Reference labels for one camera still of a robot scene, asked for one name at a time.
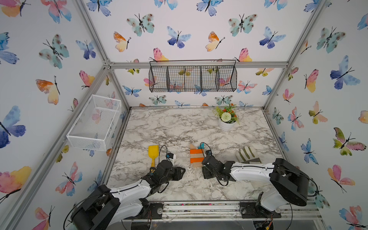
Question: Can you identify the orange rectangular block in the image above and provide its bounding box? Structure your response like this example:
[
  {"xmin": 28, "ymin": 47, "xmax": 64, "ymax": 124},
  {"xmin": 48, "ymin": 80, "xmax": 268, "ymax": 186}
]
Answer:
[
  {"xmin": 190, "ymin": 149, "xmax": 204, "ymax": 154},
  {"xmin": 190, "ymin": 158, "xmax": 204, "ymax": 163}
]

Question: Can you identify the black wire wall basket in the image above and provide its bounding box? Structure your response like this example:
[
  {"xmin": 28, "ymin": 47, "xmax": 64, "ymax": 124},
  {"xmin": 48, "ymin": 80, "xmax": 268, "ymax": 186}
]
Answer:
[{"xmin": 148, "ymin": 59, "xmax": 238, "ymax": 93}]

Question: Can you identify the long natural wood block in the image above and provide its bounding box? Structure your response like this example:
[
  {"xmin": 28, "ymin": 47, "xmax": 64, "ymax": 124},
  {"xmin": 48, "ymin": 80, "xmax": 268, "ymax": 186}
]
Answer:
[{"xmin": 190, "ymin": 153, "xmax": 204, "ymax": 159}]

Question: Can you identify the potted artificial flower plant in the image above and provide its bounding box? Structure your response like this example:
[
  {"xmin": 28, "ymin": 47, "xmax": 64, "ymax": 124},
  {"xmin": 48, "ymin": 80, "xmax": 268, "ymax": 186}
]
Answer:
[{"xmin": 214, "ymin": 103, "xmax": 239, "ymax": 131}]

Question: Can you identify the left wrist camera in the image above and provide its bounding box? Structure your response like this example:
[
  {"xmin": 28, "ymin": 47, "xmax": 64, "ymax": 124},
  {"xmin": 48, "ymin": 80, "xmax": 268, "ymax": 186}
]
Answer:
[{"xmin": 166, "ymin": 153, "xmax": 176, "ymax": 165}]

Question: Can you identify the striped green white cloth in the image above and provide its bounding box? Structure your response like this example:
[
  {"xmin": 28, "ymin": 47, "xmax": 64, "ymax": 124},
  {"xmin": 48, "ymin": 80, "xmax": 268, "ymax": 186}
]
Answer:
[{"xmin": 235, "ymin": 146, "xmax": 262, "ymax": 164}]

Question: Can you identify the yellow toy shovel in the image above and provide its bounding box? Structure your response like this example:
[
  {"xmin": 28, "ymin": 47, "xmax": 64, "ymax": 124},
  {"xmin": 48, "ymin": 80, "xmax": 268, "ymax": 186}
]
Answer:
[{"xmin": 148, "ymin": 145, "xmax": 159, "ymax": 167}]

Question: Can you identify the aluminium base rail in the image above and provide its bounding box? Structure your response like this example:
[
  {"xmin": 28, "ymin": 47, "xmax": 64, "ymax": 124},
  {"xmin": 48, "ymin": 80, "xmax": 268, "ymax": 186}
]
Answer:
[{"xmin": 126, "ymin": 200, "xmax": 323, "ymax": 224}]

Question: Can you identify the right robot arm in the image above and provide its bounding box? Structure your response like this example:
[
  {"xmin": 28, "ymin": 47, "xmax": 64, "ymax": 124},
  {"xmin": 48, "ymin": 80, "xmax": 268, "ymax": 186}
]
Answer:
[{"xmin": 202, "ymin": 151, "xmax": 311, "ymax": 219}]

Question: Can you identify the white mesh wall basket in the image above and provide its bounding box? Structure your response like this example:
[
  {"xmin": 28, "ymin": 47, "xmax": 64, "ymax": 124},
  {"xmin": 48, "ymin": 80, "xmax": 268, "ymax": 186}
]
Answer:
[{"xmin": 67, "ymin": 94, "xmax": 122, "ymax": 151}]

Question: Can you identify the short natural wood block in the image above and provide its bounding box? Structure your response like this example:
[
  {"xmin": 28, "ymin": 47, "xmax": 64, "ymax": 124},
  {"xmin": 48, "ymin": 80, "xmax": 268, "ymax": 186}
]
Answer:
[{"xmin": 192, "ymin": 162, "xmax": 202, "ymax": 168}]

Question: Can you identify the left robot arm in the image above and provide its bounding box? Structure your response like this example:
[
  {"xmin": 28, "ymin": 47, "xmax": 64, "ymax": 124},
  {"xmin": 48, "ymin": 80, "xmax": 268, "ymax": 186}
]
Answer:
[{"xmin": 67, "ymin": 160, "xmax": 186, "ymax": 230}]

